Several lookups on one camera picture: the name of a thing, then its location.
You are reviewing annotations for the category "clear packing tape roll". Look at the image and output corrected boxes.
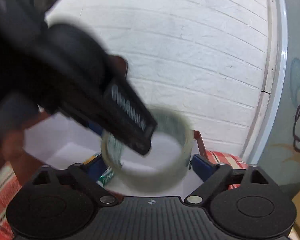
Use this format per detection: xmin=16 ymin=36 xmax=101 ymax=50
xmin=101 ymin=106 xmax=194 ymax=192

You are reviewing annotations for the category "person's hand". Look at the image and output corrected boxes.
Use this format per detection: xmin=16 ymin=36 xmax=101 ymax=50
xmin=0 ymin=112 xmax=49 ymax=185

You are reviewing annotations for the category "green white small packet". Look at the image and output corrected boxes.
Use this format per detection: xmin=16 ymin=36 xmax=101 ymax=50
xmin=97 ymin=167 xmax=114 ymax=187

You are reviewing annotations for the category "brown white storage box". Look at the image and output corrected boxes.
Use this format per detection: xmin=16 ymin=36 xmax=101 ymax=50
xmin=24 ymin=114 xmax=203 ymax=198

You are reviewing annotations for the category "painted glass door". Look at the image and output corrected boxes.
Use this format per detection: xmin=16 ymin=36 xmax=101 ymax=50
xmin=242 ymin=0 xmax=300 ymax=197

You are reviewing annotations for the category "red checkered tablecloth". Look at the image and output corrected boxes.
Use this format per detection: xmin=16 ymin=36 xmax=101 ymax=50
xmin=0 ymin=151 xmax=248 ymax=239

